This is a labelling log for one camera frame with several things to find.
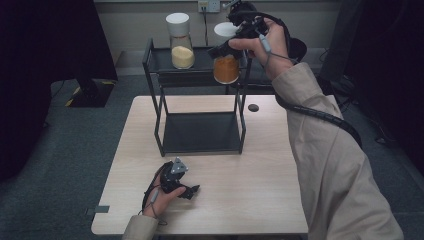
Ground gripper grey wrist cord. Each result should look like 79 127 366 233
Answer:
257 30 295 68
138 187 168 226

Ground grey curtain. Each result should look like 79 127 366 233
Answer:
319 0 365 83

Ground black power cable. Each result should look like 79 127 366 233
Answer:
201 6 210 47

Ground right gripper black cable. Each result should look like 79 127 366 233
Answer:
233 9 364 150

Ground white wall outlet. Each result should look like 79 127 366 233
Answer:
197 0 221 14

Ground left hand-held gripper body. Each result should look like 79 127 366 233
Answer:
159 157 189 194

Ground black two-tier metal rack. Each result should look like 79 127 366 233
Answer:
142 34 253 158

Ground black floor cables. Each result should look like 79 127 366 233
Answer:
337 95 355 116

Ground left gripper grey wrist cord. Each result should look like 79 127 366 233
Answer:
138 187 168 226

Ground person's right hand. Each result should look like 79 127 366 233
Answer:
228 18 294 81

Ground pale powder jar white lid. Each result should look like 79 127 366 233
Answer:
165 12 196 70

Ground right gripper grey wrist cord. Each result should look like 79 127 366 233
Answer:
257 30 295 68

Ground black curtain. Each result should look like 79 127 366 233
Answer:
0 0 119 183
344 0 424 168

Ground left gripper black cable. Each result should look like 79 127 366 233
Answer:
141 169 165 214

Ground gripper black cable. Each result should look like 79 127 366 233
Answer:
141 169 165 214
233 9 364 150

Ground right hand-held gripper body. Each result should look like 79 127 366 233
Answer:
226 0 268 38

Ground orange powder jar white lid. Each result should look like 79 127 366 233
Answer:
213 21 242 85

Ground grey table bracket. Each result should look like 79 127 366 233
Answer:
84 205 111 217

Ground black folding chair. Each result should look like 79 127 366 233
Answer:
229 34 308 95

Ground person's left hand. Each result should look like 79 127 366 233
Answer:
142 168 187 219

